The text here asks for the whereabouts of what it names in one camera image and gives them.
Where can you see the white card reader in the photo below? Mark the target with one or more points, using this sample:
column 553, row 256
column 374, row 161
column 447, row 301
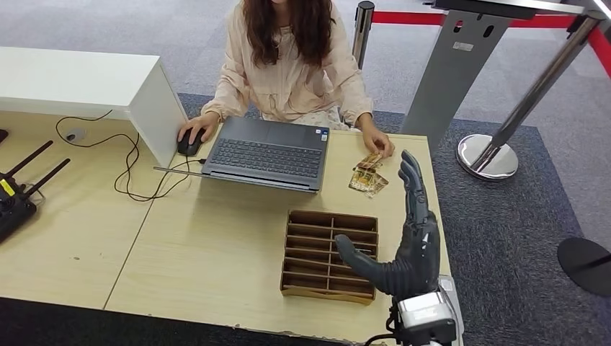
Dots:
column 452, row 298

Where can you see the black computer mouse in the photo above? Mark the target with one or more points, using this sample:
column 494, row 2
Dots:
column 191, row 143

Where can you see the small black object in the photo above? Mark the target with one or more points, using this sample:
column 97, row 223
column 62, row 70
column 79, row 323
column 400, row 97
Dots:
column 3, row 135

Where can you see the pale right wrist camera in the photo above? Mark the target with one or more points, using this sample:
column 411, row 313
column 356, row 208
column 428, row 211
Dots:
column 425, row 313

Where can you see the chrome barrier post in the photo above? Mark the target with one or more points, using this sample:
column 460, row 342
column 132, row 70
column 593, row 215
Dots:
column 362, row 28

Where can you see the chrome stanchion with round base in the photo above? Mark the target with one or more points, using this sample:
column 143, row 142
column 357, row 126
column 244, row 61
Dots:
column 487, row 159

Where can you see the grey laptop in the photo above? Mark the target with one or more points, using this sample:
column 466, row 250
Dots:
column 267, row 159

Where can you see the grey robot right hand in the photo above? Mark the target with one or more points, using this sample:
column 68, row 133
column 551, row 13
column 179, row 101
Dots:
column 415, row 253

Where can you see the red barrier belt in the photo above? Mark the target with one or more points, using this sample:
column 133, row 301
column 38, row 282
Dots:
column 406, row 18

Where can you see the gold patterned card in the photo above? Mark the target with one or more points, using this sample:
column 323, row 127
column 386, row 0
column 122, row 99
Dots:
column 380, row 184
column 369, row 161
column 362, row 180

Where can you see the white desk shelf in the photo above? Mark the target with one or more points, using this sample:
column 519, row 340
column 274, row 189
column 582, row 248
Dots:
column 71, row 76

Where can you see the small grey round plug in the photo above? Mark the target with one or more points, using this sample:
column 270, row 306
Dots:
column 75, row 134

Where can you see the grey metal stand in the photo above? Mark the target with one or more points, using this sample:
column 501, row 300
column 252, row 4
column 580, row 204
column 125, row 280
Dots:
column 453, row 81

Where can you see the person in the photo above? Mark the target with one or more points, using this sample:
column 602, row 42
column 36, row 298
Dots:
column 286, row 81

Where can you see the person's left hand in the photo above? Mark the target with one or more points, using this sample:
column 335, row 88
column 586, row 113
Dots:
column 377, row 141

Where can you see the person's right hand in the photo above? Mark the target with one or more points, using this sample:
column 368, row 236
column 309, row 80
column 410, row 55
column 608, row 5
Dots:
column 198, row 125

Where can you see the black router with antennas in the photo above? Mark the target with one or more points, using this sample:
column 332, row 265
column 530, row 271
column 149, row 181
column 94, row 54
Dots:
column 14, row 210

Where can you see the brown wooden card tray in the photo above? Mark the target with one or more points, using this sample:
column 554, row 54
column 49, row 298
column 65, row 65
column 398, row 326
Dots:
column 329, row 258

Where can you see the black round base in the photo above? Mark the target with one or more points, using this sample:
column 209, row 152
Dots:
column 587, row 265

